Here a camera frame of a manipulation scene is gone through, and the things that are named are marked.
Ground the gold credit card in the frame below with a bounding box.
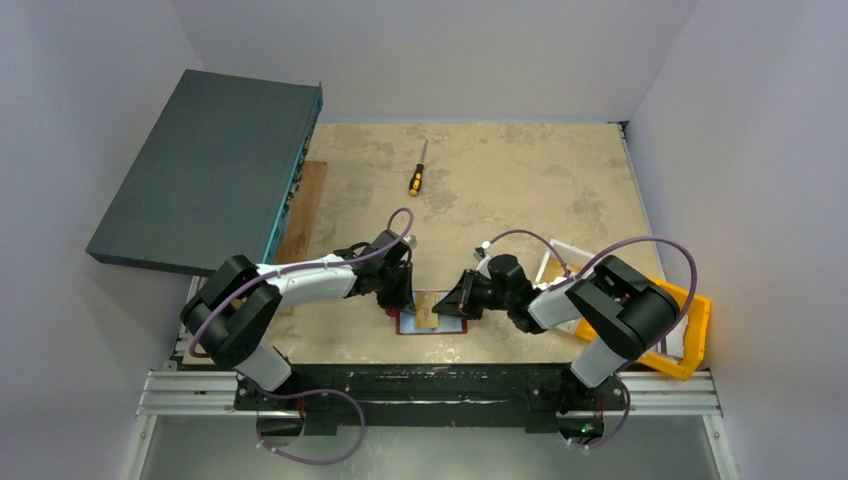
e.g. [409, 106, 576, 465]
[414, 291, 441, 330]

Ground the red card holder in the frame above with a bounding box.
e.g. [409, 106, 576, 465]
[385, 290, 468, 336]

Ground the white VIP credit card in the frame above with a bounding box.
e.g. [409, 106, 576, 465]
[661, 316, 688, 359]

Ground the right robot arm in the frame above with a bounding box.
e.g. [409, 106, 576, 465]
[432, 254, 681, 407]

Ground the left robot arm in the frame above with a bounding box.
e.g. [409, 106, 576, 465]
[180, 230, 415, 409]

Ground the wooden board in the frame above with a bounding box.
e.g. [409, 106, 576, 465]
[273, 160, 329, 317]

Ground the yellow black screwdriver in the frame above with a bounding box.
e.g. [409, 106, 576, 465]
[408, 140, 429, 196]

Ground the yellow plastic bin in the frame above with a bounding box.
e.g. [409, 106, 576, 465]
[573, 276, 711, 381]

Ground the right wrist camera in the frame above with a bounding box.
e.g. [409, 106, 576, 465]
[473, 241, 492, 271]

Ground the white frame tray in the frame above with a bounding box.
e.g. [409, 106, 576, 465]
[532, 239, 594, 334]

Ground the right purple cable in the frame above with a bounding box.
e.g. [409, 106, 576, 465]
[480, 229, 700, 452]

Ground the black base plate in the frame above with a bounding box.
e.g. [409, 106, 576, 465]
[234, 363, 628, 439]

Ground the dark grey network switch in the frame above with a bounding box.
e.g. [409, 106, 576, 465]
[86, 69, 323, 276]

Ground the aluminium rail frame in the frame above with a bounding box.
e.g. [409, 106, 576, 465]
[137, 365, 721, 417]

